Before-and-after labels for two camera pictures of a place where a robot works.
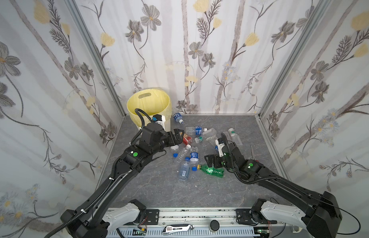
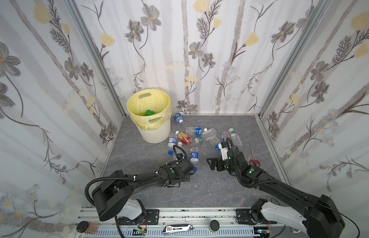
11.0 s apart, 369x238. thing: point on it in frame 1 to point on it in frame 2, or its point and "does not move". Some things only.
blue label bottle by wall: [178, 118] does not move
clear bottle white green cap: [235, 137] does not move
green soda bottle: [218, 172] to [149, 112]
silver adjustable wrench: [176, 228] does not move
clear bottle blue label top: [195, 131] does not move
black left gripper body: [175, 138] to [189, 166]
